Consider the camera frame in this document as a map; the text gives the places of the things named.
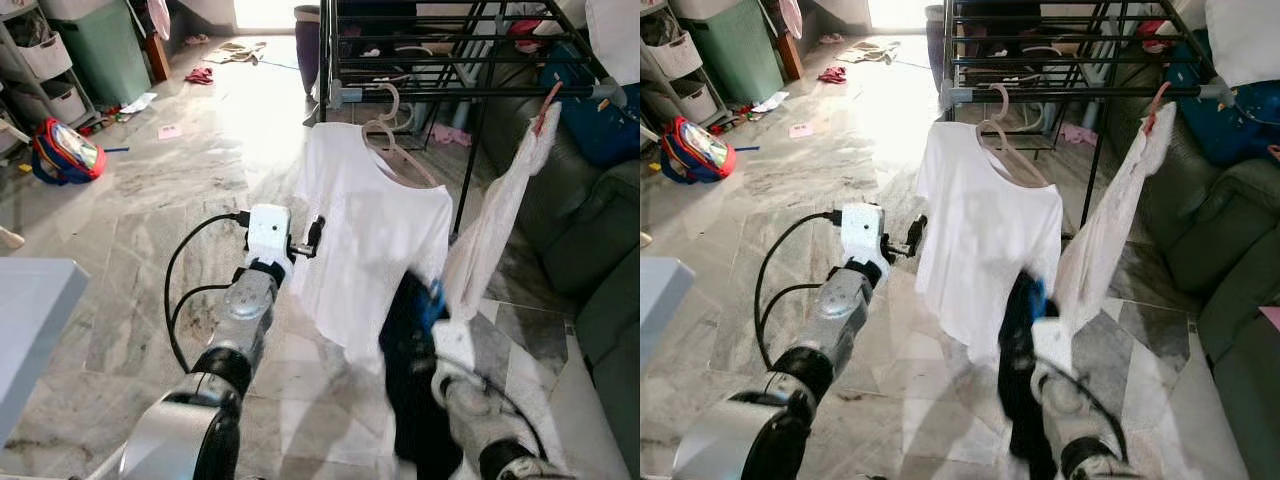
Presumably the dark navy garment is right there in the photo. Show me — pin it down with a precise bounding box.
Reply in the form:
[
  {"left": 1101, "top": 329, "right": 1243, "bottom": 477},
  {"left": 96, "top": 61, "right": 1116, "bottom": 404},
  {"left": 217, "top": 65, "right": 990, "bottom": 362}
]
[
  {"left": 995, "top": 268, "right": 1061, "bottom": 480},
  {"left": 378, "top": 268, "right": 466, "bottom": 480}
]

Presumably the pale pink hanger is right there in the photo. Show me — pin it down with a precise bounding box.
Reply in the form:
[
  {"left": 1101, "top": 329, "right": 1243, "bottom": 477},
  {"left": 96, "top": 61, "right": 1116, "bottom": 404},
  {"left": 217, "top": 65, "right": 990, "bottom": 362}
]
[
  {"left": 975, "top": 83, "right": 1051, "bottom": 189},
  {"left": 360, "top": 82, "right": 441, "bottom": 189}
]

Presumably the reddish brown hanger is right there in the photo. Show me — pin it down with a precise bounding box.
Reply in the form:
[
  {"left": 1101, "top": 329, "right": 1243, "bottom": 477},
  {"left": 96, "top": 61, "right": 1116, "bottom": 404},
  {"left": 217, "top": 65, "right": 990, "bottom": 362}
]
[
  {"left": 530, "top": 80, "right": 566, "bottom": 136},
  {"left": 1143, "top": 80, "right": 1173, "bottom": 136}
]

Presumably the white t-shirt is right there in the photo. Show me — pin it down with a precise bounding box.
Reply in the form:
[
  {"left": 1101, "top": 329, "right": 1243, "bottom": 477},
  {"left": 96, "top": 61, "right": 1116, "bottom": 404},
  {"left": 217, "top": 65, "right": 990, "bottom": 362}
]
[
  {"left": 290, "top": 122, "right": 454, "bottom": 373},
  {"left": 913, "top": 120, "right": 1064, "bottom": 366}
]

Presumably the black metal drying rack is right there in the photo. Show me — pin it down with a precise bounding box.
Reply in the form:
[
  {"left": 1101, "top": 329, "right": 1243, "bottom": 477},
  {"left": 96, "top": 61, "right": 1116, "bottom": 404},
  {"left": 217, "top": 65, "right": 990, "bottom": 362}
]
[
  {"left": 315, "top": 0, "right": 626, "bottom": 236},
  {"left": 938, "top": 0, "right": 1236, "bottom": 231}
]

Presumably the long white garment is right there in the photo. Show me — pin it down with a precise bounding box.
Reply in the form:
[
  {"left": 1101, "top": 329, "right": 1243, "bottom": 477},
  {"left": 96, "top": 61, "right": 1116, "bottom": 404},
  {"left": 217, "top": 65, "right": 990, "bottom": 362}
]
[
  {"left": 1055, "top": 100, "right": 1179, "bottom": 331},
  {"left": 443, "top": 100, "right": 561, "bottom": 323}
]

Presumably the purple bin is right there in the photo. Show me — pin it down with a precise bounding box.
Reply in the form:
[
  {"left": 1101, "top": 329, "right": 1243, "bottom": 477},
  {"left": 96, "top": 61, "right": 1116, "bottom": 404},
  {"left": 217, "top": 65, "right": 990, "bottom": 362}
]
[
  {"left": 925, "top": 5, "right": 949, "bottom": 91},
  {"left": 295, "top": 5, "right": 323, "bottom": 96}
]

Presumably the beige floor cloth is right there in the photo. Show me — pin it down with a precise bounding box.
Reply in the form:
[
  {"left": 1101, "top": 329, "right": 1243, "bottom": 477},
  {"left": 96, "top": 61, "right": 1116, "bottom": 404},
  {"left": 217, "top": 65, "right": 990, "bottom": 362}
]
[
  {"left": 205, "top": 40, "right": 269, "bottom": 66},
  {"left": 835, "top": 40, "right": 901, "bottom": 66}
]

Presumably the red and blue backpack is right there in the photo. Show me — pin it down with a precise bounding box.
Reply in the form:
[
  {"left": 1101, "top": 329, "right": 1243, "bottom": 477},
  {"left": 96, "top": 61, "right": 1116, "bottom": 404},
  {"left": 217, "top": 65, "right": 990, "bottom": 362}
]
[
  {"left": 660, "top": 115, "right": 739, "bottom": 184},
  {"left": 30, "top": 117, "right": 109, "bottom": 186}
]

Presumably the brown wooden cabinet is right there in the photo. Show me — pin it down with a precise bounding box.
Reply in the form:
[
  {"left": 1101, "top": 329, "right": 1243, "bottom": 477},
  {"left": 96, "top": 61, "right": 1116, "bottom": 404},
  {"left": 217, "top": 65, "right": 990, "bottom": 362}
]
[
  {"left": 140, "top": 0, "right": 173, "bottom": 83},
  {"left": 770, "top": 0, "right": 804, "bottom": 81}
]

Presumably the green plastic bin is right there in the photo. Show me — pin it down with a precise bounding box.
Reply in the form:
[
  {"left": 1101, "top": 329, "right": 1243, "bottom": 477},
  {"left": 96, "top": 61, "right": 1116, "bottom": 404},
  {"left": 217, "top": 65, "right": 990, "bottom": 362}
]
[
  {"left": 40, "top": 0, "right": 154, "bottom": 106},
  {"left": 670, "top": 0, "right": 786, "bottom": 106}
]

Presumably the dark green sofa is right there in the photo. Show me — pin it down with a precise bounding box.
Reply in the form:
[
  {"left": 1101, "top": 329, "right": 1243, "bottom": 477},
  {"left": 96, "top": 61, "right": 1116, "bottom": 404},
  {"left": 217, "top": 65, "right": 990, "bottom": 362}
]
[
  {"left": 480, "top": 60, "right": 641, "bottom": 480},
  {"left": 1100, "top": 60, "right": 1280, "bottom": 480}
]

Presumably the white storage drawer unit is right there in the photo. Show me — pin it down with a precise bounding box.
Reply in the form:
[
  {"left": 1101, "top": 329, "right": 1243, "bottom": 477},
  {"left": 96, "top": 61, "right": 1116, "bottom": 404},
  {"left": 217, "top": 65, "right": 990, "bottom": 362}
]
[
  {"left": 0, "top": 0, "right": 99, "bottom": 131},
  {"left": 640, "top": 0, "right": 721, "bottom": 126}
]

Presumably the white pillow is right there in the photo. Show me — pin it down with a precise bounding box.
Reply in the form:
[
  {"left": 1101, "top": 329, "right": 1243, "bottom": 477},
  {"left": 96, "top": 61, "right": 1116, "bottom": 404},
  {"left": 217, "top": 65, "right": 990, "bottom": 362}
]
[
  {"left": 1205, "top": 0, "right": 1280, "bottom": 89},
  {"left": 585, "top": 0, "right": 641, "bottom": 86}
]

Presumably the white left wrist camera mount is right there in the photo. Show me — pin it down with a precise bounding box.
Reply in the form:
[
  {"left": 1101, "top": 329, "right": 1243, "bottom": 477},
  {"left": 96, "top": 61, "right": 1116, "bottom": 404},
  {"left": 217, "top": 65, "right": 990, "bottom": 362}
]
[
  {"left": 245, "top": 204, "right": 293, "bottom": 279},
  {"left": 840, "top": 203, "right": 886, "bottom": 281}
]

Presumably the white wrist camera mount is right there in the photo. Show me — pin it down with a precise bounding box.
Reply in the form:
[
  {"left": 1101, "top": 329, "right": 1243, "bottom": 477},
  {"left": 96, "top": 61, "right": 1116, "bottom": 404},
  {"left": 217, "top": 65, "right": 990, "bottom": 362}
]
[
  {"left": 1030, "top": 318, "right": 1076, "bottom": 381},
  {"left": 840, "top": 203, "right": 886, "bottom": 281},
  {"left": 245, "top": 204, "right": 293, "bottom": 279},
  {"left": 432, "top": 320, "right": 476, "bottom": 386}
]

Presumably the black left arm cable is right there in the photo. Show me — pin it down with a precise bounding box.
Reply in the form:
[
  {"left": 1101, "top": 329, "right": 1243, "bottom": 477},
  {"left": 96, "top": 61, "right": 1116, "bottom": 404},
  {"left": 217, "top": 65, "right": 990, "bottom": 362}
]
[
  {"left": 753, "top": 210, "right": 844, "bottom": 371},
  {"left": 163, "top": 210, "right": 251, "bottom": 373}
]

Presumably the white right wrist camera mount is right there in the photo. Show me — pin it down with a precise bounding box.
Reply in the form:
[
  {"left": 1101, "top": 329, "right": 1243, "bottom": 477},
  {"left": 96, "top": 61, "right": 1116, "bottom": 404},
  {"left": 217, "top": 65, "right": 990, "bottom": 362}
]
[
  {"left": 1030, "top": 318, "right": 1076, "bottom": 381},
  {"left": 432, "top": 320, "right": 476, "bottom": 386}
]

